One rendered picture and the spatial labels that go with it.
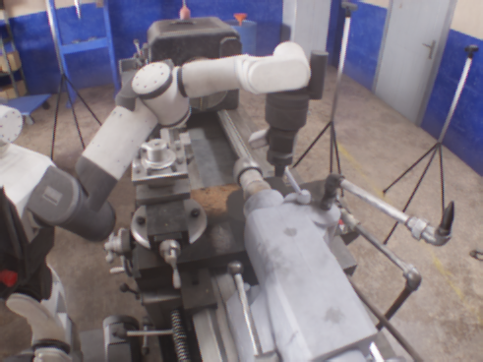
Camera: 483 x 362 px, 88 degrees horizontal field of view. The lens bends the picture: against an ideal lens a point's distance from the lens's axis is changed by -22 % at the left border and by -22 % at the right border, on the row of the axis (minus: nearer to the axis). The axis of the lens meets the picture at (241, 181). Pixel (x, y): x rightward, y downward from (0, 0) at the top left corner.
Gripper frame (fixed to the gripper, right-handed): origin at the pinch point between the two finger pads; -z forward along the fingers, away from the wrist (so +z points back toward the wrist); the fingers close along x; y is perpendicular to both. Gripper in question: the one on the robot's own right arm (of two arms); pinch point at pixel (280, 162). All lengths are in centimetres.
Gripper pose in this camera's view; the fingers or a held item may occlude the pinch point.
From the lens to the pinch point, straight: 70.9
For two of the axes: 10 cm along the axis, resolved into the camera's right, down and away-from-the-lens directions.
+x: -2.7, 6.0, -7.6
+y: 9.6, 1.8, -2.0
